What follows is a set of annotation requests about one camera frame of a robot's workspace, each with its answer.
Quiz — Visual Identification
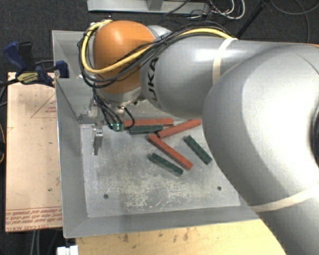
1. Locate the dark green flat block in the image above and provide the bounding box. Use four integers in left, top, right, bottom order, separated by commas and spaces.
148, 152, 184, 177
129, 124, 164, 135
183, 134, 213, 166

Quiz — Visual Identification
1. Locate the grey metal bin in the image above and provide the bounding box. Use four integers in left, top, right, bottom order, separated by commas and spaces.
52, 30, 261, 239

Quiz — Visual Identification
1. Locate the red-brown flat block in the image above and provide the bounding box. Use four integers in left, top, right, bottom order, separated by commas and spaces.
146, 133, 194, 171
157, 118, 203, 139
123, 118, 174, 128

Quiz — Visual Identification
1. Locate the brown cardboard board red print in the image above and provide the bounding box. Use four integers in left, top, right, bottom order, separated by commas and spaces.
5, 72, 63, 233

